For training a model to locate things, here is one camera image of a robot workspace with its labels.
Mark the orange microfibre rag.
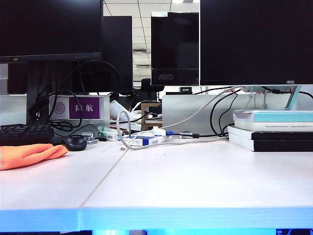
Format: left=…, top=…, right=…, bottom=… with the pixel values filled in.
left=0, top=143, right=69, bottom=171

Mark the wooden shelf box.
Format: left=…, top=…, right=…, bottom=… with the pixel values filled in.
left=141, top=102, right=163, bottom=132

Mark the blue white carton box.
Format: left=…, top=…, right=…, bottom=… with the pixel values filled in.
left=122, top=133, right=172, bottom=147

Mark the silver desk divider panel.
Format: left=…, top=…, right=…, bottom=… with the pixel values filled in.
left=162, top=94, right=313, bottom=135

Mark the black office chair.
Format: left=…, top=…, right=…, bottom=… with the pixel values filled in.
left=140, top=78, right=166, bottom=101

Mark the white crumpled paper bag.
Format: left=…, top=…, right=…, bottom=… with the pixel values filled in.
left=109, top=99, right=137, bottom=122

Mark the green white small box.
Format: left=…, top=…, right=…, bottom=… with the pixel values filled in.
left=100, top=131, right=118, bottom=141

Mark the small silver gadget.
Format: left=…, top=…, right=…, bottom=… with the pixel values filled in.
left=82, top=131, right=100, bottom=144

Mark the silver nameplate purple label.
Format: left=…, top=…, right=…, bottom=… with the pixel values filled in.
left=50, top=94, right=110, bottom=120

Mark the black AOC monitor glossy bezel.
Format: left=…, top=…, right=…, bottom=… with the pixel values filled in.
left=150, top=11, right=200, bottom=86

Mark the black computer mouse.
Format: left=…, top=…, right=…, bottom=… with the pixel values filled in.
left=61, top=134, right=88, bottom=151

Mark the white cover book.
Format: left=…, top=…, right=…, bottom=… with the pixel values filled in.
left=234, top=121, right=313, bottom=132

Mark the teal cover book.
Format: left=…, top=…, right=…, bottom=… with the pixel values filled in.
left=232, top=109, right=313, bottom=123

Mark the black AOC monitor silver edge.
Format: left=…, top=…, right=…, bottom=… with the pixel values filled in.
left=200, top=0, right=313, bottom=86

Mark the black monitor stand column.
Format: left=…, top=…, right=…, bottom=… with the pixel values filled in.
left=26, top=61, right=51, bottom=127

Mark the white teal monitor stand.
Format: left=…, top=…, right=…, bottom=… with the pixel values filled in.
left=241, top=85, right=304, bottom=111

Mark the black monitor with button row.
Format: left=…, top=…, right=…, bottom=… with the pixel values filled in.
left=0, top=0, right=103, bottom=64

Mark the black keyboard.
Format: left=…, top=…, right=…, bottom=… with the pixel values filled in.
left=0, top=123, right=54, bottom=146

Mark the frosted desk divider panel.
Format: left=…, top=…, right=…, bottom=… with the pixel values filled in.
left=0, top=94, right=27, bottom=126

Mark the grey cable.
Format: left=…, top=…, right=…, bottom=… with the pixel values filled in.
left=116, top=86, right=242, bottom=150

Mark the black cable blue connector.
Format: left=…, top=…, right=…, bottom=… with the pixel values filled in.
left=166, top=131, right=229, bottom=138

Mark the black looped cable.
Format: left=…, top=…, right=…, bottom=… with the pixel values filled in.
left=210, top=89, right=242, bottom=137

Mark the black cable bundle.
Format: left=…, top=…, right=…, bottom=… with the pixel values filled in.
left=26, top=89, right=84, bottom=134

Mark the black cable with plug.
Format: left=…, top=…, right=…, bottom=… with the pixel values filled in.
left=261, top=85, right=313, bottom=99

